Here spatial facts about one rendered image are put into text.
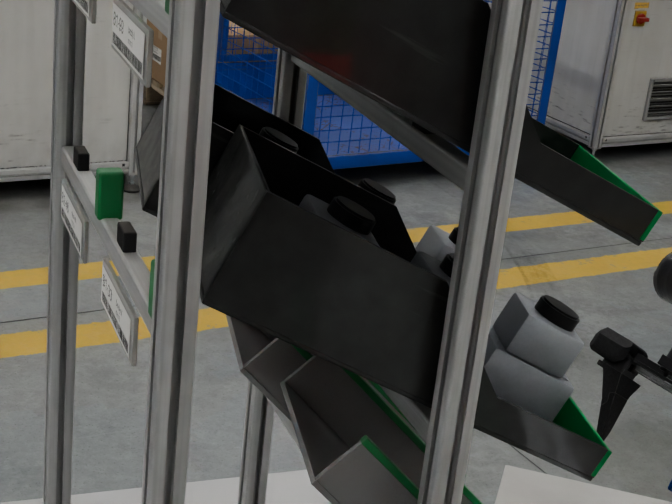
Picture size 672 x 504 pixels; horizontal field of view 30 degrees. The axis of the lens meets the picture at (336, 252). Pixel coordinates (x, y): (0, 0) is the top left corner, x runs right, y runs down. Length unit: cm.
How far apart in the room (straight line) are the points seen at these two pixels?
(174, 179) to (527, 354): 32
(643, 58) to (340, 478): 527
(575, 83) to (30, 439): 360
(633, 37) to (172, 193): 533
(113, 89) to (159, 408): 407
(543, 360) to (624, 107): 516
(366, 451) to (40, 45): 388
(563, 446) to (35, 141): 397
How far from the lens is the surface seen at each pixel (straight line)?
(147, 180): 86
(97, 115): 471
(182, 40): 59
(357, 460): 77
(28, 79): 459
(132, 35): 68
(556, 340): 83
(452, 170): 71
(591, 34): 593
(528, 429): 78
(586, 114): 596
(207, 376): 346
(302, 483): 139
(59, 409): 103
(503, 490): 143
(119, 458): 307
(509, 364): 83
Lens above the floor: 159
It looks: 21 degrees down
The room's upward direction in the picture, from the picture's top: 6 degrees clockwise
